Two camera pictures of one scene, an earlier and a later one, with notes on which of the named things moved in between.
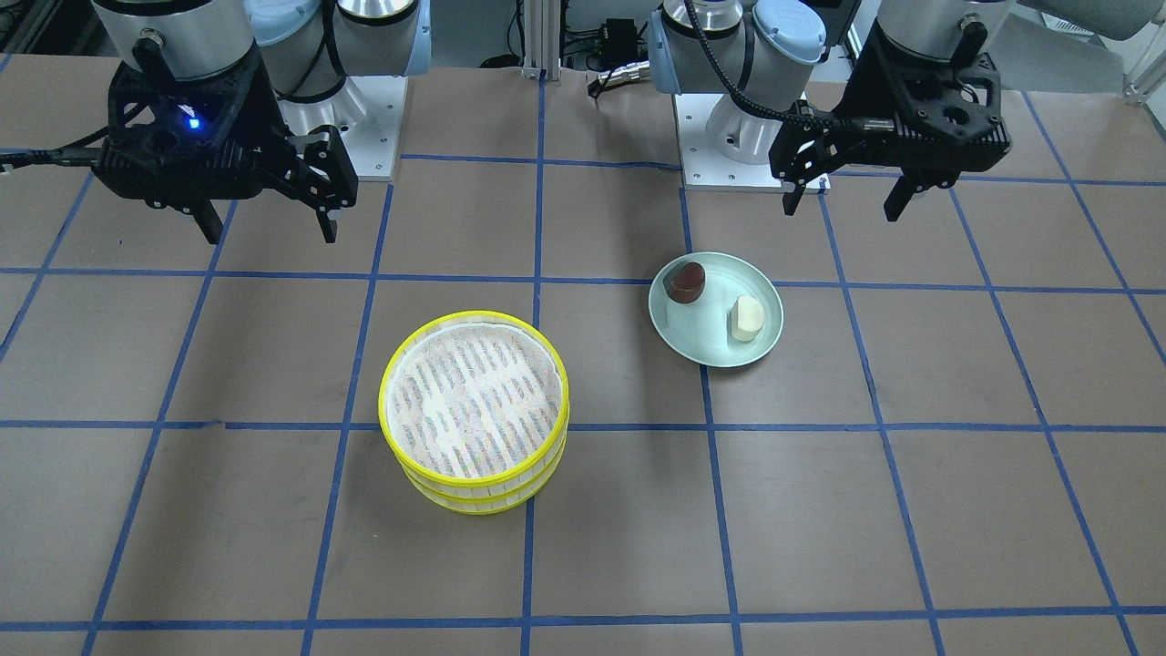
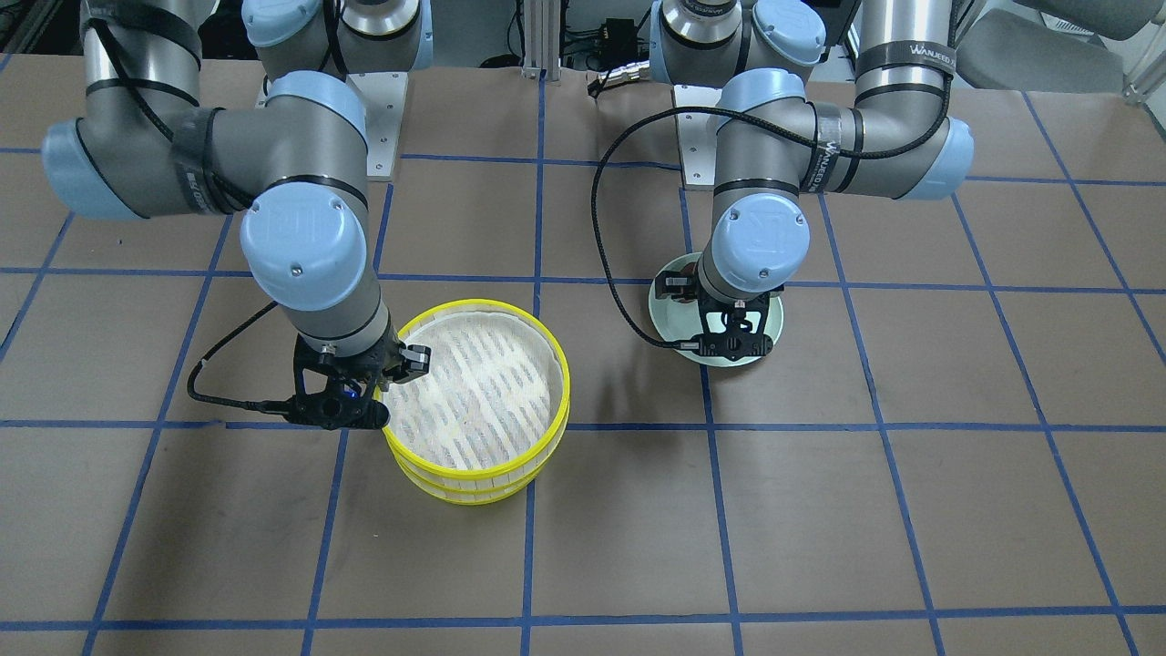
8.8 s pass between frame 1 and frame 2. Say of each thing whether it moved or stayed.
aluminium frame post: stayed
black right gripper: moved
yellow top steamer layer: moved
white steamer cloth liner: stayed
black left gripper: moved
